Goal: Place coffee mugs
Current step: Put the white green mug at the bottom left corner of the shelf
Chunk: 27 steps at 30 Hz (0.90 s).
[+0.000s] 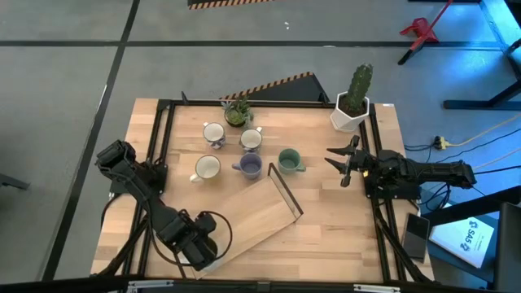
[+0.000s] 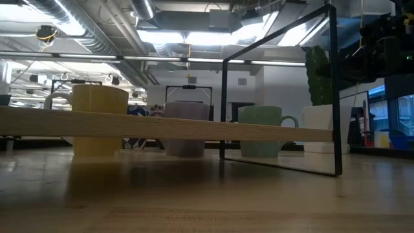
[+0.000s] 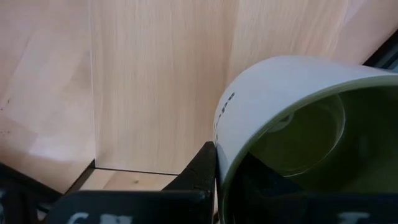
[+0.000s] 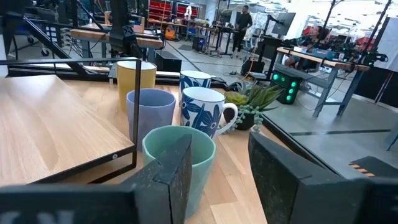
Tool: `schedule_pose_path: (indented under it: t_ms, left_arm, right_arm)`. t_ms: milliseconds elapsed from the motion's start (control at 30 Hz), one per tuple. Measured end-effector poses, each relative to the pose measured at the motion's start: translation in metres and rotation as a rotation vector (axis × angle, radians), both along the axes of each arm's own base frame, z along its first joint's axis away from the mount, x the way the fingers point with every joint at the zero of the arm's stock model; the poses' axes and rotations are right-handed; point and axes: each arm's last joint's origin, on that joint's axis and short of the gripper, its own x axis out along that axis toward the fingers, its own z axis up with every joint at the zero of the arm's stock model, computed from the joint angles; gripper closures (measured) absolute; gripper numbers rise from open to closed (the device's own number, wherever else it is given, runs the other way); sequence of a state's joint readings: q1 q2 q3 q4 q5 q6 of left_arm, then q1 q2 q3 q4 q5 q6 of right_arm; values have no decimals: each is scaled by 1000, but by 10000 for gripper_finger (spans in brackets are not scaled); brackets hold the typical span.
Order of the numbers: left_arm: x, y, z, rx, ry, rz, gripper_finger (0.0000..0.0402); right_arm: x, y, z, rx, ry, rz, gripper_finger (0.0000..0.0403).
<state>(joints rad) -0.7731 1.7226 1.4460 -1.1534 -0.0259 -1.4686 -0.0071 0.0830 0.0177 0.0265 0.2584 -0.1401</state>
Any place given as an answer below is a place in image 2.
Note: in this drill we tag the green coffee mug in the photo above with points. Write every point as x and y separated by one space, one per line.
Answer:
258 115

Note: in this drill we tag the black and red rack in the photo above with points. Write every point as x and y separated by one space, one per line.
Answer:
355 126

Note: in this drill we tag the blue storage bin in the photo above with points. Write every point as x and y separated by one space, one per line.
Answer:
401 141

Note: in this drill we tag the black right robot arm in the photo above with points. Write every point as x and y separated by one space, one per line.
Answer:
394 29

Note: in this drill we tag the blue patterned fabric panel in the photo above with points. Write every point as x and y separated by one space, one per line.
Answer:
137 111

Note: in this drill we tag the white square planter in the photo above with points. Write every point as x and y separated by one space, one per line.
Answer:
317 116

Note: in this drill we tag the yellow coffee mug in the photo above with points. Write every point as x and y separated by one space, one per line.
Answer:
97 97

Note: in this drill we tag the long ceiling light strip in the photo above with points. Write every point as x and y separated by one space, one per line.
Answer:
129 58

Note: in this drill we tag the green cactus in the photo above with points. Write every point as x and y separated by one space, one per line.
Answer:
318 84

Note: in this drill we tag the yellow storage bin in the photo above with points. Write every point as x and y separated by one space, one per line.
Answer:
381 139

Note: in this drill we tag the black metal station frame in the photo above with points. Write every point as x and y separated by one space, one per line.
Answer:
189 87

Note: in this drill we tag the lavender coffee mug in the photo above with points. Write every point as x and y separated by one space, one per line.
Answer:
186 111

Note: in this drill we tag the wooden shelf with black frame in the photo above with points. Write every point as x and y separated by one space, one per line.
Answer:
161 126

